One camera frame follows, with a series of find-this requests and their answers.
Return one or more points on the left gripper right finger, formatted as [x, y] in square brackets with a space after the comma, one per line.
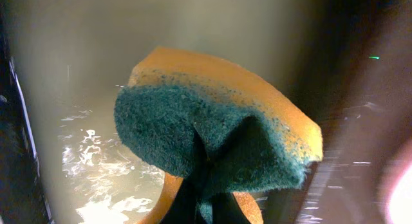
[225, 210]

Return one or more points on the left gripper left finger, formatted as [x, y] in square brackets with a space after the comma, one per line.
[184, 208]

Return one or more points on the green and yellow sponge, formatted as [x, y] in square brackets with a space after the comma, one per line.
[255, 138]

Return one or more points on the white plate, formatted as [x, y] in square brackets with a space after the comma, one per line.
[395, 188]

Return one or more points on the large dark serving tray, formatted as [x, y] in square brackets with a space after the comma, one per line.
[355, 82]

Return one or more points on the small black soapy-water tray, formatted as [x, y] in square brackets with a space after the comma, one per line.
[73, 56]

